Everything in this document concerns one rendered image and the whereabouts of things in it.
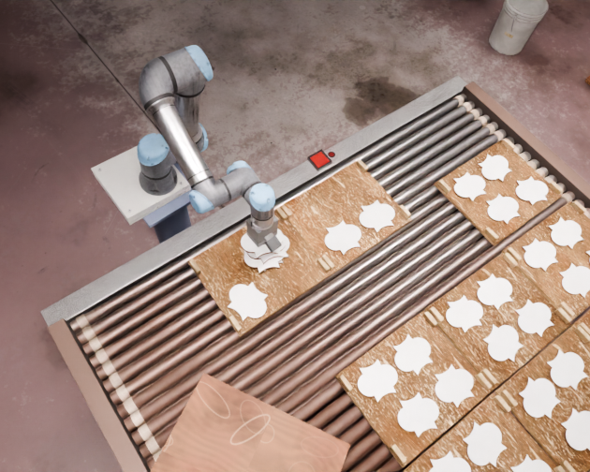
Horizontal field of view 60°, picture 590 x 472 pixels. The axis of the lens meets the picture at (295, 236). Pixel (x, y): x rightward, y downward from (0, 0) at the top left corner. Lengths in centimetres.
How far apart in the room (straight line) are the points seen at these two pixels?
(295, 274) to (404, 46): 262
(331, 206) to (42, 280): 175
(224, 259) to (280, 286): 23
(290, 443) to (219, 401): 25
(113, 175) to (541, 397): 178
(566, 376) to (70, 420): 219
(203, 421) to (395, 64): 302
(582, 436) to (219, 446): 118
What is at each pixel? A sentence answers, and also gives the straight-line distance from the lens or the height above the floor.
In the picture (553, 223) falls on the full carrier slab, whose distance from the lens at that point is 233.
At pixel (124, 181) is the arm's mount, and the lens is 219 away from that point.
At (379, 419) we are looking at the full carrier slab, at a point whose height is 94.
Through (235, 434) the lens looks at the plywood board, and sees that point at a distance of 166.
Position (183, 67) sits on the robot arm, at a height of 153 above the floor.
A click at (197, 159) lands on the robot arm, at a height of 141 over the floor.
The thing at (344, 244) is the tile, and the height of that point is 95.
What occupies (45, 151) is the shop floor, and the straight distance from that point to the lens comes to 361.
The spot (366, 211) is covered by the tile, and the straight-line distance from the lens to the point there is 206.
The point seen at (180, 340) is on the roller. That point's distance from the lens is 186.
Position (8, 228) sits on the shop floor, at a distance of 338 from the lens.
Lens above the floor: 269
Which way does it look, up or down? 62 degrees down
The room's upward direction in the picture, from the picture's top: 7 degrees clockwise
